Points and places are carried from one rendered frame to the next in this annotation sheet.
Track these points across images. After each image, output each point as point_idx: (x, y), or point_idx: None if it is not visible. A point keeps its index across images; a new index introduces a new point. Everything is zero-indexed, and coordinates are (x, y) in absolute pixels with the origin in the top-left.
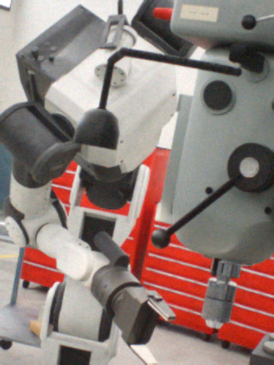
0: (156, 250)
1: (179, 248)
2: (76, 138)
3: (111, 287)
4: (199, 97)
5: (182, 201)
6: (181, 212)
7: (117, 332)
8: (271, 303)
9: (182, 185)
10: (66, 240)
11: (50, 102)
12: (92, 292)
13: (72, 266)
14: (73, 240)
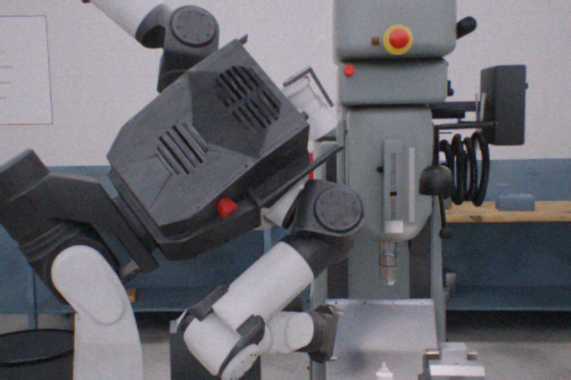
0: None
1: None
2: (452, 191)
3: (324, 322)
4: (429, 141)
5: (430, 209)
6: (428, 216)
7: None
8: None
9: (429, 199)
10: (287, 318)
11: (309, 175)
12: (310, 343)
13: (305, 333)
14: (276, 318)
